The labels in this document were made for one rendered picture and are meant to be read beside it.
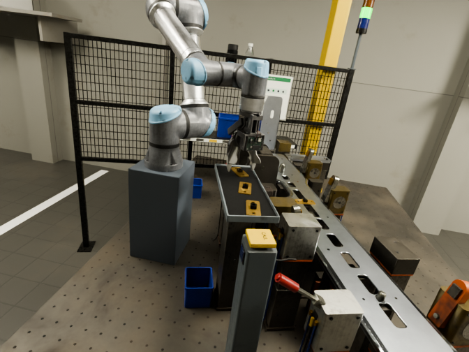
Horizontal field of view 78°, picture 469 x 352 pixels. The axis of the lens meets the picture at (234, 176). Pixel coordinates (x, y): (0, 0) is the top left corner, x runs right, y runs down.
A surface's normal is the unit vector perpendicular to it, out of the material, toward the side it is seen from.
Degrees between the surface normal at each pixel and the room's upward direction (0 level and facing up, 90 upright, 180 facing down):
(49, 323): 0
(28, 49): 90
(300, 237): 90
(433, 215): 90
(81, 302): 0
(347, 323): 90
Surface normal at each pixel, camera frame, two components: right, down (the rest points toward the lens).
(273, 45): -0.18, 0.36
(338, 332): 0.15, 0.39
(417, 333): 0.11, -0.92
